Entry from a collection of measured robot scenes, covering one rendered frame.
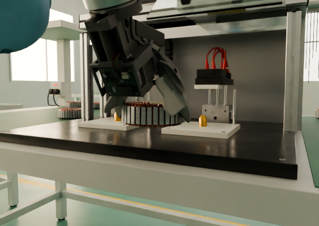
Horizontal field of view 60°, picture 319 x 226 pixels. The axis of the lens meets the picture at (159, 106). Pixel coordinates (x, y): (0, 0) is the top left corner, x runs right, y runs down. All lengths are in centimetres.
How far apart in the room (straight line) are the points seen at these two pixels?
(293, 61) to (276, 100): 19
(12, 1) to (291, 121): 64
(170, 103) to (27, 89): 597
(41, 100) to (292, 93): 610
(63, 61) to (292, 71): 141
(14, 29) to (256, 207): 34
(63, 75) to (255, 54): 126
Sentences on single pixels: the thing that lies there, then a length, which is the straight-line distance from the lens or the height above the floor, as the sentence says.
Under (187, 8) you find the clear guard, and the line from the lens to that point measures 54.
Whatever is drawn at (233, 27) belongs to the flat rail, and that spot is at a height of 103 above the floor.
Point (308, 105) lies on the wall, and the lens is 706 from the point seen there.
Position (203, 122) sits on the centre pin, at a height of 79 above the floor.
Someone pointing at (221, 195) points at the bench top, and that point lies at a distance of 41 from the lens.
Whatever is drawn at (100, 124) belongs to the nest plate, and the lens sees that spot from 71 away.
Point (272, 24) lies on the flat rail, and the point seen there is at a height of 103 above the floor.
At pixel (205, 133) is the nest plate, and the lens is 59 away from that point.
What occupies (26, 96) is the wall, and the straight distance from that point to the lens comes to 632.
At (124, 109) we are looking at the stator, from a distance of 47.
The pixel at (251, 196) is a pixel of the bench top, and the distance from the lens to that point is 41.
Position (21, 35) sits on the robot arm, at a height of 91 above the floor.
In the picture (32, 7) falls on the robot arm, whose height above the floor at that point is 93.
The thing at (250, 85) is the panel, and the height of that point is 88.
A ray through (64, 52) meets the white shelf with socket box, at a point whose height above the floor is 108.
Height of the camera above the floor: 88
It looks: 4 degrees down
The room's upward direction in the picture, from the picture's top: straight up
